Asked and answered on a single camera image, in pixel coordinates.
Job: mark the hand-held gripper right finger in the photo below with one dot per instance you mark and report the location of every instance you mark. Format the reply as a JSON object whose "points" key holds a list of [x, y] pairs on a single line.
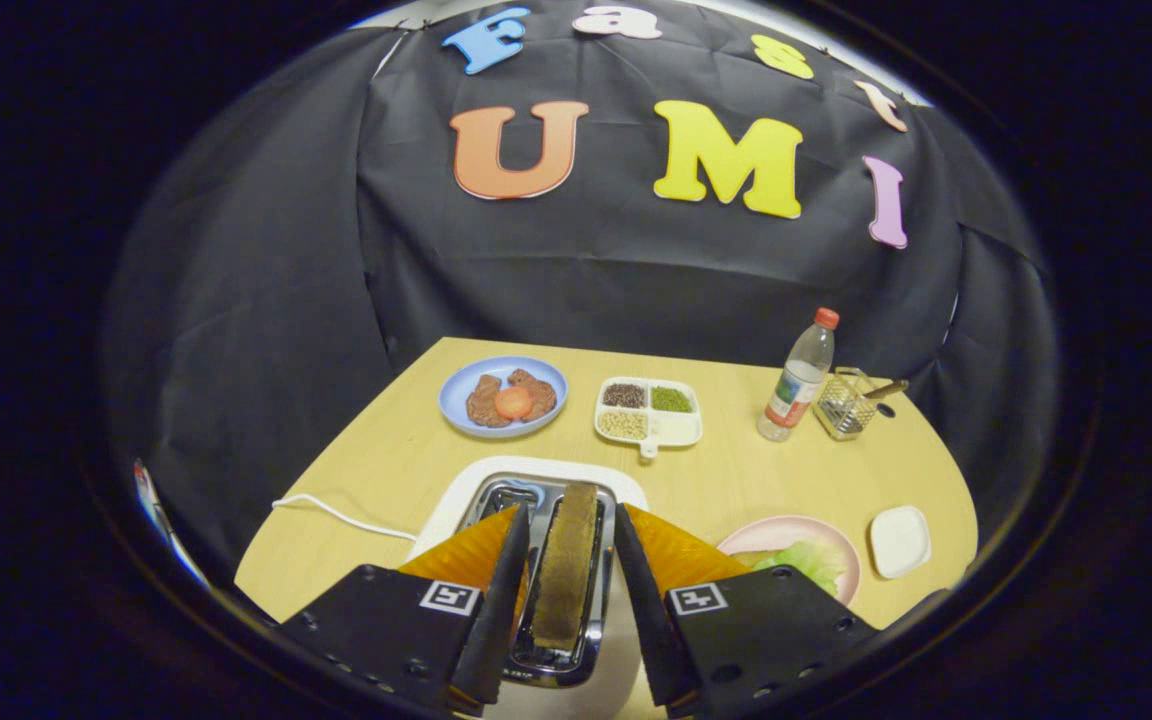
{"points": [[766, 640]]}

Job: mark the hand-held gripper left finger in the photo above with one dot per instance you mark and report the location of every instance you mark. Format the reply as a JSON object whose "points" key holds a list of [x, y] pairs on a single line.
{"points": [[376, 630]]}

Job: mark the green lettuce leaf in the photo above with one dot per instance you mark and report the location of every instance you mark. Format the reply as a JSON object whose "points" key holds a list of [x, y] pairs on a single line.
{"points": [[806, 562]]}

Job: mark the pink plate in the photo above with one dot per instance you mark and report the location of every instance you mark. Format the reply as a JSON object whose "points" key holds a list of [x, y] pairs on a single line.
{"points": [[786, 528]]}

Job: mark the small white square plate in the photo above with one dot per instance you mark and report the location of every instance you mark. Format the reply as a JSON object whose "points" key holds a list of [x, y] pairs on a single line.
{"points": [[899, 542]]}

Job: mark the brown bread slice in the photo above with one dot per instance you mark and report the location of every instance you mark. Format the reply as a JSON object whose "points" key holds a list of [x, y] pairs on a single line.
{"points": [[566, 570]]}

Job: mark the white divided dish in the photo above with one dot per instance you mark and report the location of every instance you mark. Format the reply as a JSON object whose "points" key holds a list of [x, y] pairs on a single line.
{"points": [[676, 430]]}

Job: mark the white toaster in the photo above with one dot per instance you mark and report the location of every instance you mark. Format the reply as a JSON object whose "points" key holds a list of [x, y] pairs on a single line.
{"points": [[556, 467]]}

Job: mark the blue plate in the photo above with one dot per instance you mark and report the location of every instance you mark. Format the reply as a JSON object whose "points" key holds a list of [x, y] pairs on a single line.
{"points": [[456, 400]]}

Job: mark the brown meat piece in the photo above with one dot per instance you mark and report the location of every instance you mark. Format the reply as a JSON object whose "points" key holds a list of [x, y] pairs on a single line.
{"points": [[541, 392], [481, 405]]}

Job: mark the clear water bottle red cap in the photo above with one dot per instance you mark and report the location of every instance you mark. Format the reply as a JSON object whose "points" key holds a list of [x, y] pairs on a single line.
{"points": [[796, 385]]}

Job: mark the orange tomato slice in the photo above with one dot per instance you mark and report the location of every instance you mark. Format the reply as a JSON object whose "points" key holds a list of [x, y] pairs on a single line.
{"points": [[514, 403]]}

